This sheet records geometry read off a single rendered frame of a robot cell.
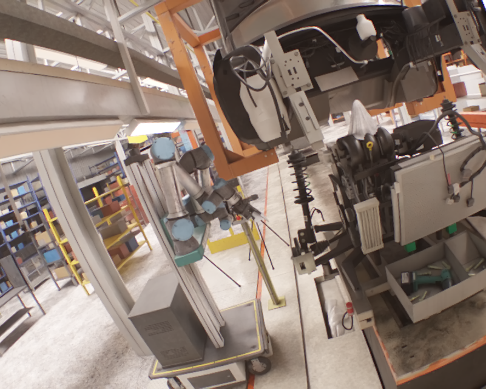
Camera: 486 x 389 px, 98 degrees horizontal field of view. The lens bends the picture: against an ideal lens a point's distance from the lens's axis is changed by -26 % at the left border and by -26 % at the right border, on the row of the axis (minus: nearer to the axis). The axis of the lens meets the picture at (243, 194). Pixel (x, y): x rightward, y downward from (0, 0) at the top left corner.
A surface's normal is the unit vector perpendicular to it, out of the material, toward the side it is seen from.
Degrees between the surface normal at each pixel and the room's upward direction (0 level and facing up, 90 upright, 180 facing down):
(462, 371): 90
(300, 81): 90
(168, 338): 90
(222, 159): 90
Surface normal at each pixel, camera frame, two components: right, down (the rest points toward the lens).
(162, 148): 0.38, -0.09
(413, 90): -0.10, 0.25
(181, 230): 0.43, 0.17
